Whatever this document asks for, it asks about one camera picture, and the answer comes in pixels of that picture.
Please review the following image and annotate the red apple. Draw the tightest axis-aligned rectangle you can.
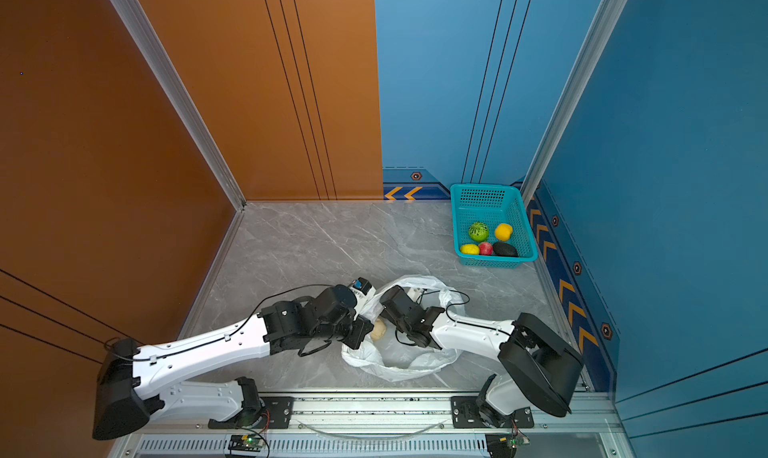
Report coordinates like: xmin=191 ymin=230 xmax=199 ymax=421
xmin=478 ymin=241 xmax=493 ymax=256

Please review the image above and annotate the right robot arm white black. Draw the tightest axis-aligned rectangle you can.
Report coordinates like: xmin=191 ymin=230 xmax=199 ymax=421
xmin=380 ymin=285 xmax=584 ymax=428

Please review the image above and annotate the left aluminium corner post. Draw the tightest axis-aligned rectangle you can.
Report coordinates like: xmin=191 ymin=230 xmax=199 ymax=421
xmin=109 ymin=0 xmax=247 ymax=212

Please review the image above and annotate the yellow lemon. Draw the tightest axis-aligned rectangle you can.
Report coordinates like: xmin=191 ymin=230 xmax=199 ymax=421
xmin=460 ymin=243 xmax=480 ymax=255

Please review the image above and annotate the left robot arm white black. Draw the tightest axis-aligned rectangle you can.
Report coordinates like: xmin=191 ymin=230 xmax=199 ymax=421
xmin=92 ymin=278 xmax=375 ymax=441

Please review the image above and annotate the left green circuit board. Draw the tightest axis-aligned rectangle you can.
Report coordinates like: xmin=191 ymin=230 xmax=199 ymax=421
xmin=226 ymin=434 xmax=270 ymax=457

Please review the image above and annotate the white plastic bag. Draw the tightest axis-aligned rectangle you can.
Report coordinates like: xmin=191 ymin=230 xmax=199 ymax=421
xmin=341 ymin=274 xmax=466 ymax=382

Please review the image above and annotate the aluminium corner post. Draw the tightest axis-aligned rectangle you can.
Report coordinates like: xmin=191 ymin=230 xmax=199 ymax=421
xmin=520 ymin=0 xmax=628 ymax=206
xmin=109 ymin=0 xmax=247 ymax=212

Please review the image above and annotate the green avocado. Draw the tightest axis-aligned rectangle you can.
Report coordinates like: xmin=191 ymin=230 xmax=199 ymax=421
xmin=492 ymin=241 xmax=519 ymax=257

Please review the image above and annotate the yellow orange mango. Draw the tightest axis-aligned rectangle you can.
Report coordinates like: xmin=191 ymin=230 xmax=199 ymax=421
xmin=494 ymin=223 xmax=514 ymax=242

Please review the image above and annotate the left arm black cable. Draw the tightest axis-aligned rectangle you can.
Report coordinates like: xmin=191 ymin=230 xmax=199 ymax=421
xmin=103 ymin=283 xmax=334 ymax=363

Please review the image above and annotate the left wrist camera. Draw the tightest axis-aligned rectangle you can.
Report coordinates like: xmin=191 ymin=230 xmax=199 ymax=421
xmin=349 ymin=277 xmax=376 ymax=306

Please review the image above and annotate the green fruit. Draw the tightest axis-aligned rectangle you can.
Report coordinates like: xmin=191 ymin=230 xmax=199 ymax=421
xmin=468 ymin=222 xmax=490 ymax=243

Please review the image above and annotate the beige round fruit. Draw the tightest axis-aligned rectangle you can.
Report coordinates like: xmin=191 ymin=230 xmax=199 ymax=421
xmin=370 ymin=319 xmax=387 ymax=341

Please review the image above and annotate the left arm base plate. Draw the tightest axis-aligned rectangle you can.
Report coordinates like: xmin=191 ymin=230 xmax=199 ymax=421
xmin=207 ymin=396 xmax=294 ymax=431

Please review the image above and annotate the right circuit board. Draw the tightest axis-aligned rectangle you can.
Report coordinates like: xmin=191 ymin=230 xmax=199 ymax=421
xmin=485 ymin=433 xmax=530 ymax=458

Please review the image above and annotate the teal plastic basket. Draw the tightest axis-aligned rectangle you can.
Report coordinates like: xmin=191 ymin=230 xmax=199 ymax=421
xmin=450 ymin=183 xmax=538 ymax=269

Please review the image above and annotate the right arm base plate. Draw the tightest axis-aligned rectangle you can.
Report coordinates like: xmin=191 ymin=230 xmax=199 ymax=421
xmin=450 ymin=396 xmax=535 ymax=429

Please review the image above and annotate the right aluminium corner post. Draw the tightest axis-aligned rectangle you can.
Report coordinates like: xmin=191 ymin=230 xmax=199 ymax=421
xmin=520 ymin=0 xmax=628 ymax=206

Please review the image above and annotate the aluminium mounting rail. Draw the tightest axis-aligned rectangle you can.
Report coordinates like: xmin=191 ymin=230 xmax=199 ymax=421
xmin=109 ymin=389 xmax=633 ymax=457

